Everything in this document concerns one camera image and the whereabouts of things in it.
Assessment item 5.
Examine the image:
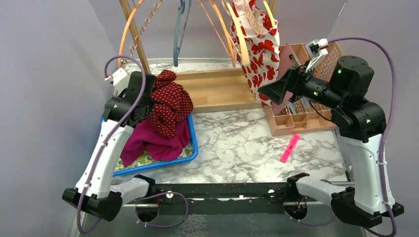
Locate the orange wavy hanger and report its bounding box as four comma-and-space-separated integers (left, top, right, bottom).
119, 0, 164, 73

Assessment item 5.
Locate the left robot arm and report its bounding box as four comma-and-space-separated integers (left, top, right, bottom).
62, 71, 157, 221

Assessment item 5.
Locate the blue plastic bin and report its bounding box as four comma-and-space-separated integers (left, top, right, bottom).
96, 115, 198, 177

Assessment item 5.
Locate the red poppy print skirt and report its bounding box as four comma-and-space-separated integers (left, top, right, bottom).
229, 0, 280, 106

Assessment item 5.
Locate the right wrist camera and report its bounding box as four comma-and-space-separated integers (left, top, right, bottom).
305, 38, 329, 73

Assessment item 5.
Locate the wooden hanger metal hook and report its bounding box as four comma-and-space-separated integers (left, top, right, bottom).
198, 0, 237, 69

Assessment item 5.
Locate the pink clipboard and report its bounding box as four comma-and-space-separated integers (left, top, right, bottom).
271, 43, 310, 116

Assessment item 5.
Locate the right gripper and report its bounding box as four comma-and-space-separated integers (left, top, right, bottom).
259, 60, 346, 110

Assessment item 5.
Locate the pink marker pen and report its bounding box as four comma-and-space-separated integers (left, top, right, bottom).
280, 134, 300, 163

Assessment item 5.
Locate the lemon print skirt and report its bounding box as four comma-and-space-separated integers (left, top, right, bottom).
115, 143, 193, 171

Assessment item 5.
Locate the magenta pleated skirt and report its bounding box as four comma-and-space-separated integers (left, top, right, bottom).
120, 119, 191, 167

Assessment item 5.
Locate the yellow wavy hanger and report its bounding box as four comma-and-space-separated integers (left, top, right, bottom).
263, 0, 278, 27

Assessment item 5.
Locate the peach plastic organizer basket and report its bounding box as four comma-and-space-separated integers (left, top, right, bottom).
263, 42, 342, 136

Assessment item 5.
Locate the cream plastic hanger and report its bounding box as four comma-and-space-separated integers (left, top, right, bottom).
221, 0, 250, 67

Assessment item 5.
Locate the wooden clothes rack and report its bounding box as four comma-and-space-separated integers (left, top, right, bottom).
119, 0, 262, 113

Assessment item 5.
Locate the grey-blue hanger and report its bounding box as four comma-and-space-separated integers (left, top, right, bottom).
173, 0, 192, 67

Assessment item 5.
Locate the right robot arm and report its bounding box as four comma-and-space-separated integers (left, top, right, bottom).
258, 55, 404, 228

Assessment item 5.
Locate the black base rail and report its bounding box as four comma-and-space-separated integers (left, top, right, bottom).
123, 181, 348, 217

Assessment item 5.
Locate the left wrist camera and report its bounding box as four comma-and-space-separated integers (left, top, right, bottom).
104, 68, 130, 96

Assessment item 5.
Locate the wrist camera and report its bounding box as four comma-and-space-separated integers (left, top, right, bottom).
104, 68, 130, 96
305, 38, 329, 73

